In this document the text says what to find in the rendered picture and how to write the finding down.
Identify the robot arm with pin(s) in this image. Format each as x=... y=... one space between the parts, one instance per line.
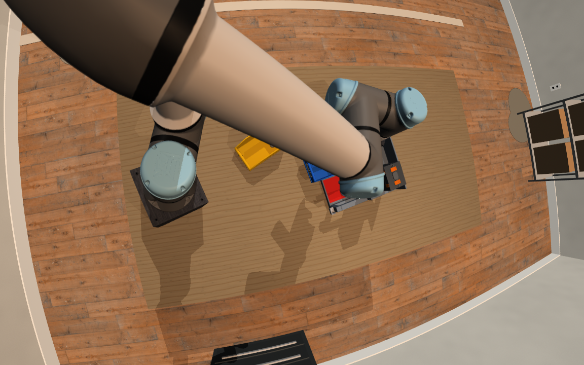
x=131 y=47

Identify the blue bin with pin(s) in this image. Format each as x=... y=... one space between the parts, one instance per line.
x=315 y=173

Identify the yellow bin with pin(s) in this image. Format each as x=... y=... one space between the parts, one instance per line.
x=253 y=152

